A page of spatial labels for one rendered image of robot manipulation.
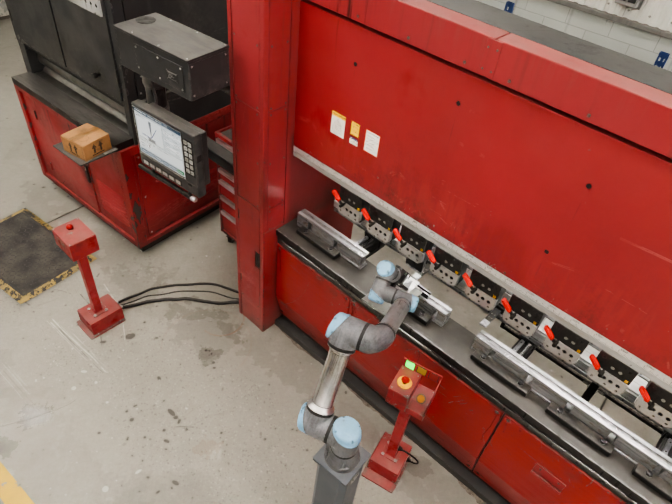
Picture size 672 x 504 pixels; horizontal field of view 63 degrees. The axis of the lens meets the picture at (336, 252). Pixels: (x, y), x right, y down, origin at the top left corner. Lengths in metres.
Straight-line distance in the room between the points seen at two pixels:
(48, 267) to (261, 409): 1.95
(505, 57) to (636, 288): 0.93
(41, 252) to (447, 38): 3.41
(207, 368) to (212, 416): 0.34
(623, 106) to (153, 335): 3.03
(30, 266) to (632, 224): 3.84
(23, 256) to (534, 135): 3.67
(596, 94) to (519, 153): 0.35
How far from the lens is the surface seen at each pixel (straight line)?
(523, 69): 2.03
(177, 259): 4.33
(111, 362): 3.79
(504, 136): 2.15
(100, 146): 3.69
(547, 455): 2.81
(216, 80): 2.66
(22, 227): 4.88
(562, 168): 2.09
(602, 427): 2.71
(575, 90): 1.97
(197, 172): 2.75
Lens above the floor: 2.98
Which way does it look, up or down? 43 degrees down
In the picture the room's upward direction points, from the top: 7 degrees clockwise
